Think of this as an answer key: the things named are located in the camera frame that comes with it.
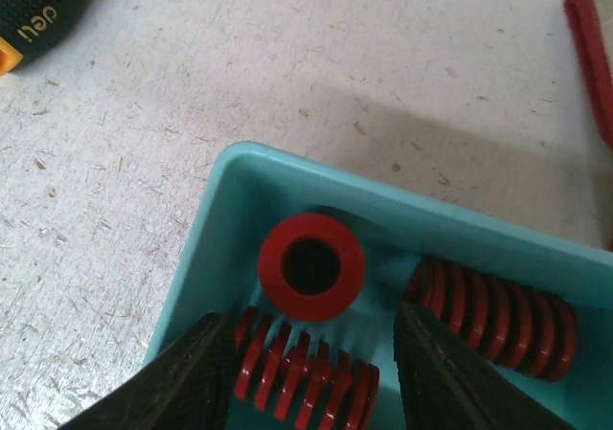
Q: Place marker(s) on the canvas work glove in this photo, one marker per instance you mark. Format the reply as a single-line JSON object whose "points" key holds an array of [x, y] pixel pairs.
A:
{"points": [[590, 24]]}

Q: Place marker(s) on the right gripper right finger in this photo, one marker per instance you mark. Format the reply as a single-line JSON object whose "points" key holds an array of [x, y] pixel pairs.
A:
{"points": [[444, 384]]}

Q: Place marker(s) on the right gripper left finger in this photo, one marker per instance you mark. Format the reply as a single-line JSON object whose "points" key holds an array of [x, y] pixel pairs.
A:
{"points": [[187, 386]]}

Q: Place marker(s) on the red large spring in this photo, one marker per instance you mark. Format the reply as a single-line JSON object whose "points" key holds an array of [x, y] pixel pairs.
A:
{"points": [[514, 326], [311, 267]]}

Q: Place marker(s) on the black orange screwdriver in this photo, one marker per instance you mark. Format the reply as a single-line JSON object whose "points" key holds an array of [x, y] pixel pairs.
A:
{"points": [[31, 28]]}

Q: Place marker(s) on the teal plastic spring tray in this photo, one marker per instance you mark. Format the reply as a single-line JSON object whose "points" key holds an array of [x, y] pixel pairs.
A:
{"points": [[252, 188]]}

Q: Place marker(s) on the red spring in tray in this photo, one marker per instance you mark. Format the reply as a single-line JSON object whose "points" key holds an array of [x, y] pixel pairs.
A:
{"points": [[300, 380]]}

